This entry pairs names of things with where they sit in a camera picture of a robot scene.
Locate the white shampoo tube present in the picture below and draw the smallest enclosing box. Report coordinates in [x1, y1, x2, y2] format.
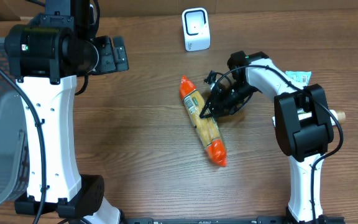
[272, 110, 346, 127]

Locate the teal snack packet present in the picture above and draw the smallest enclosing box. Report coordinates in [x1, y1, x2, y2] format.
[285, 71, 312, 86]

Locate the white barcode scanner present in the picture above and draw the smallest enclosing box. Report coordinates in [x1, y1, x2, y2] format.
[181, 7, 211, 52]

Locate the orange spaghetti pack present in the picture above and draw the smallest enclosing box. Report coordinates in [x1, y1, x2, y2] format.
[180, 75, 227, 167]

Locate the dark grey plastic basket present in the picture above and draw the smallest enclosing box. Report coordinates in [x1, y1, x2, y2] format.
[0, 76, 29, 204]

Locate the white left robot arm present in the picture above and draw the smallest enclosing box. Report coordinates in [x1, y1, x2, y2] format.
[4, 0, 129, 223]

